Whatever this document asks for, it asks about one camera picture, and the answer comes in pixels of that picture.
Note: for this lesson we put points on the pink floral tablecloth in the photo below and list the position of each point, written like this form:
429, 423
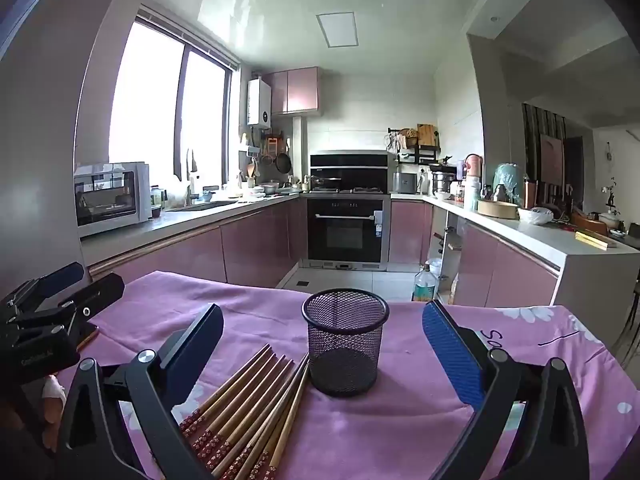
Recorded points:
400, 425

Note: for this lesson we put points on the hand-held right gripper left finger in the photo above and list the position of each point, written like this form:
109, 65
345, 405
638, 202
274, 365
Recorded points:
192, 355

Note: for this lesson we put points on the brown tall tumbler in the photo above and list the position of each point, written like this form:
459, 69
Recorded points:
531, 195

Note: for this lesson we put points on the white plastic bag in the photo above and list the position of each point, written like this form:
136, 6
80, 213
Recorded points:
535, 216

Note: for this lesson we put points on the white water heater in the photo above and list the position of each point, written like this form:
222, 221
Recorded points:
260, 102

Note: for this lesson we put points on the hanging frying pan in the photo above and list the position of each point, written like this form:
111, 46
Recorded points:
283, 162

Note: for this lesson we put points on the kitchen window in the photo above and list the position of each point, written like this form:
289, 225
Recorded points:
150, 100

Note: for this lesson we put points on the gas hob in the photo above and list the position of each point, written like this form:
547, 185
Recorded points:
360, 191

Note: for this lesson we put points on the cooking oil bottle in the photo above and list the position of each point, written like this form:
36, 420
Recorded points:
424, 290

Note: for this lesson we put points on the pink base cabinet run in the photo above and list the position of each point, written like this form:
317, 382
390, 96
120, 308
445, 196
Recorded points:
250, 240
500, 270

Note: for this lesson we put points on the wooden cutting board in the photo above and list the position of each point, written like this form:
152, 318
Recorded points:
426, 135

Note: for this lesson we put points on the flat yellow box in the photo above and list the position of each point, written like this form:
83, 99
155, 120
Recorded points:
597, 240

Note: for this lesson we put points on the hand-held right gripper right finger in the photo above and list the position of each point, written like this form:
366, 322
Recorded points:
450, 355

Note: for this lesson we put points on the round bamboo steamer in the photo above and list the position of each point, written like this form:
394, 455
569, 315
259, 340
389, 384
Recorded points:
497, 209

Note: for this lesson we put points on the black mesh pen holder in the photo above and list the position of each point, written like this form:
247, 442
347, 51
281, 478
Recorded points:
345, 355

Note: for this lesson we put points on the pink kettle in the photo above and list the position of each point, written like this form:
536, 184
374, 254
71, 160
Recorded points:
473, 165

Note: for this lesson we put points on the stainless steel pot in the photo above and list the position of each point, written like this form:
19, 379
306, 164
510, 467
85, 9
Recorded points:
442, 182

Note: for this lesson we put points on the person's left hand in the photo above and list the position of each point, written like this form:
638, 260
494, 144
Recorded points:
51, 400

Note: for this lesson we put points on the ceiling light panel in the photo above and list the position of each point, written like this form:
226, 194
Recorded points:
340, 30

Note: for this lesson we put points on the black range hood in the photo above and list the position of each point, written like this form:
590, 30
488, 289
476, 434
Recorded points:
350, 167

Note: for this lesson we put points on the teal plastic-covered appliance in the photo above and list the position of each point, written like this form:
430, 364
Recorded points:
509, 180

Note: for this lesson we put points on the white plastic bottle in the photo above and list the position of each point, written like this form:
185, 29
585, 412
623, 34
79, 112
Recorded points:
471, 194

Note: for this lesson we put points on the black wall rack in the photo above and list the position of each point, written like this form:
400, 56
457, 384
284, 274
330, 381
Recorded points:
415, 152

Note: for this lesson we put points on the striped dark curtain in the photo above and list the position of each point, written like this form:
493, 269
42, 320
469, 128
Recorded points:
542, 125

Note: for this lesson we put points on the black built-in oven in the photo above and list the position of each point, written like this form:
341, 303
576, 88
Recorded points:
345, 235

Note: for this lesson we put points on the bunch of wooden chopsticks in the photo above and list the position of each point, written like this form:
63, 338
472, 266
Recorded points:
240, 410

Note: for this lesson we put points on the pink wall cabinet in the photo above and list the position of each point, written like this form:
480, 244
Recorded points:
300, 90

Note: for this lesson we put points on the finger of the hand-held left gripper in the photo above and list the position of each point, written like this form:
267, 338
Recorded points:
60, 277
95, 295

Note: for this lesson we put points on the white microwave oven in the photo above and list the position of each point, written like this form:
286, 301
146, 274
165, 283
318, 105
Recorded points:
110, 195

